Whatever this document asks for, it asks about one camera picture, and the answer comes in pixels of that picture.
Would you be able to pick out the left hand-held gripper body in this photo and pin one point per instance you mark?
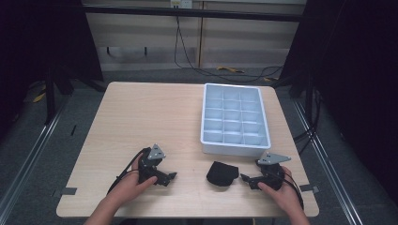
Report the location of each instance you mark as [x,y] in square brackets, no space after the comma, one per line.
[147,168]

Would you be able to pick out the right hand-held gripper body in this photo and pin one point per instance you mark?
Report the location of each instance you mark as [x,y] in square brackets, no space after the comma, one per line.
[271,170]

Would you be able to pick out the black cloth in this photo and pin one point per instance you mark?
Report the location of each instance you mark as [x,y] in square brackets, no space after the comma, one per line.
[222,173]

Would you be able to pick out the white divided storage box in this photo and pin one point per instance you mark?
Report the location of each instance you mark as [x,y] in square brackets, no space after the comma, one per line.
[233,118]

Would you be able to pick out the person's left hand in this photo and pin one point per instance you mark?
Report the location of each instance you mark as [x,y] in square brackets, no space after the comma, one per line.
[128,187]

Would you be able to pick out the person's right hand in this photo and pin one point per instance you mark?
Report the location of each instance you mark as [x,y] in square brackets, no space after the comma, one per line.
[283,197]

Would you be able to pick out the grey tape piece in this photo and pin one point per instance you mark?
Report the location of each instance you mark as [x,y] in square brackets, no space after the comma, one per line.
[309,188]
[68,191]

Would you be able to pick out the yellow floor tape strip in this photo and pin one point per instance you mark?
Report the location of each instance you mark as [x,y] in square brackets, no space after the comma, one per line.
[39,97]
[230,69]

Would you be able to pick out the black curtain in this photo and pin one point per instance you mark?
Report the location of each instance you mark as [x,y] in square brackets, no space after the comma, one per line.
[37,40]
[353,78]

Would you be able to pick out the black horizontal bar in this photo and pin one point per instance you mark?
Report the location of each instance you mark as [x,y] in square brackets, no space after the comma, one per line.
[187,13]

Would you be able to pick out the metal floor rail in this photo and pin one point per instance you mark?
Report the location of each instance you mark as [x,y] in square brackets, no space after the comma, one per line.
[331,175]
[28,156]

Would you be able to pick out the white wall socket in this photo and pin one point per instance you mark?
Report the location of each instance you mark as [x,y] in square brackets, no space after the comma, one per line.
[181,3]

